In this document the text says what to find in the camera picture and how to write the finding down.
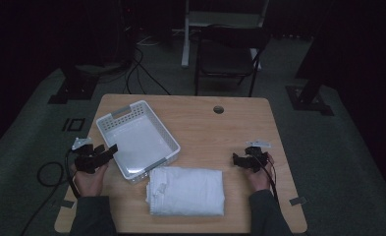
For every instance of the grey tape strip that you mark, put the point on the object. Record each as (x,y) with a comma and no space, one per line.
(63,204)
(298,201)

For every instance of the black stand with base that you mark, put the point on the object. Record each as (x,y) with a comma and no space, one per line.
(74,87)
(310,88)

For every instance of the person's right hand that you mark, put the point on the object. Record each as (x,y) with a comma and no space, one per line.
(262,178)

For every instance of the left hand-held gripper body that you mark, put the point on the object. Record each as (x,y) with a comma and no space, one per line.
(85,160)

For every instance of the person's left hand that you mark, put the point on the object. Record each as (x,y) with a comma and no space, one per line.
(89,182)

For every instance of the white plastic basket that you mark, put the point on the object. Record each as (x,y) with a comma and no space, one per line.
(138,144)

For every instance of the black folding chair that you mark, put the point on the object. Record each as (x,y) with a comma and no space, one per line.
(228,55)

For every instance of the folded white cloth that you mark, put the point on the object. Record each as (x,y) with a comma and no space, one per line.
(187,191)

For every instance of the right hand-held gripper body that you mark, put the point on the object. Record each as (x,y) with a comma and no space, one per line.
(255,158)

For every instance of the white metal frame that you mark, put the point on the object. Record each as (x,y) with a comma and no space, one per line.
(189,36)

